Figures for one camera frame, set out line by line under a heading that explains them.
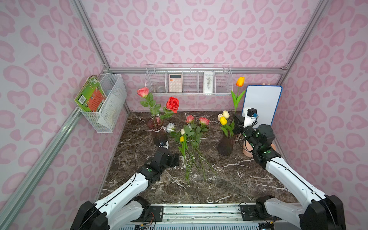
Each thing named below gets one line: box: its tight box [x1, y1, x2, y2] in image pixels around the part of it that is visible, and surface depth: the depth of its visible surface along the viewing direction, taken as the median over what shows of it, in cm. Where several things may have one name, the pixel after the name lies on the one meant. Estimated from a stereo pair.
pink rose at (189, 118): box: [184, 114, 196, 123], surface depth 112 cm
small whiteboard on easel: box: [241, 85, 283, 128], surface depth 90 cm
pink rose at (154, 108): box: [137, 86, 161, 128], surface depth 86 cm
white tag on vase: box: [161, 122, 175, 133], surface depth 105 cm
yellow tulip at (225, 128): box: [219, 116, 231, 138], surface depth 80 cm
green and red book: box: [74, 75, 108, 112], surface depth 73 cm
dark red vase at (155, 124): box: [147, 115, 168, 141], surface depth 92 cm
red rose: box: [160, 96, 180, 120], surface depth 74 cm
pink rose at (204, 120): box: [198, 116, 210, 126], surface depth 109 cm
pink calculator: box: [169, 73, 183, 93], surface depth 96 cm
